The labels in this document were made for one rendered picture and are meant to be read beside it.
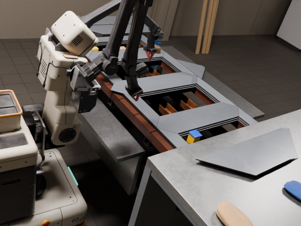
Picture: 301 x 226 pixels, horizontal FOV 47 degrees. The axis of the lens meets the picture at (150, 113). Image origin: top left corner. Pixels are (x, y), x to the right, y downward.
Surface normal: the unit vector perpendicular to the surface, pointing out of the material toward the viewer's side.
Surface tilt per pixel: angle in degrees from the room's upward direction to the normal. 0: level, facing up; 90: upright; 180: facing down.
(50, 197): 0
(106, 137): 0
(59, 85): 90
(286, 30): 90
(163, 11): 90
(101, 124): 0
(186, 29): 90
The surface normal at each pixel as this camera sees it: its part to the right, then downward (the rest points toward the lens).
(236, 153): 0.22, -0.81
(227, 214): 0.01, -0.73
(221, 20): 0.51, 0.57
